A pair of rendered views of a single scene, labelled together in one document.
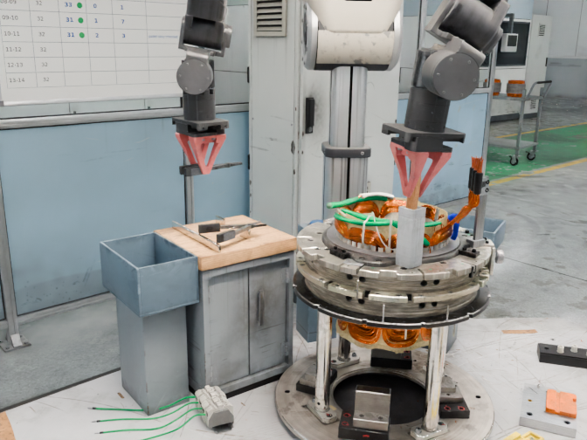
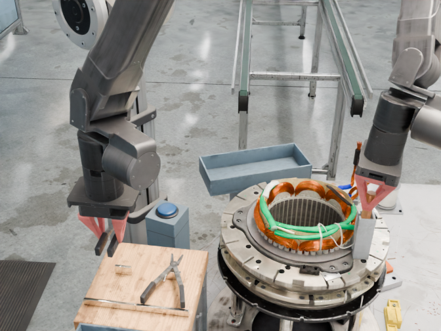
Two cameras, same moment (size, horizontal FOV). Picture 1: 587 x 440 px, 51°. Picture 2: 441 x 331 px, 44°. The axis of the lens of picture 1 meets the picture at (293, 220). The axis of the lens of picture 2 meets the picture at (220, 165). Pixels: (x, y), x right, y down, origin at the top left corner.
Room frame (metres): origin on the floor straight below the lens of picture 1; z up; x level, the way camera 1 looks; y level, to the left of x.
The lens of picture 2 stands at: (0.52, 0.53, 1.77)
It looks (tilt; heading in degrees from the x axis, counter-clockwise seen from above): 33 degrees down; 315
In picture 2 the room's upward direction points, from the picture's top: straight up
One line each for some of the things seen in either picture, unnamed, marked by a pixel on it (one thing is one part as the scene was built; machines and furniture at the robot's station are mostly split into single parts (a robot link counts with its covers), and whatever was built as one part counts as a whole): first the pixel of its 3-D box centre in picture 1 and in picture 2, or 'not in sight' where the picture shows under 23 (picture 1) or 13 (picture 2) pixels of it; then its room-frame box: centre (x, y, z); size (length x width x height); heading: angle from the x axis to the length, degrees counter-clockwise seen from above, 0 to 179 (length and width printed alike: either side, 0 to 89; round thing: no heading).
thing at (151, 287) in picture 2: (209, 228); (147, 292); (1.06, 0.15, 1.09); 0.04 x 0.01 x 0.02; 112
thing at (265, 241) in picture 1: (224, 239); (146, 288); (1.10, 0.13, 1.05); 0.20 x 0.19 x 0.02; 127
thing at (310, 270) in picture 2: (339, 251); (309, 268); (0.90, -0.07, 1.10); 0.03 x 0.01 x 0.01; 36
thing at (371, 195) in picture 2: (412, 195); (367, 207); (0.86, -0.17, 1.20); 0.02 x 0.02 x 0.06
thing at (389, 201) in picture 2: not in sight; (387, 193); (1.09, -0.74, 0.82); 0.06 x 0.06 x 0.06
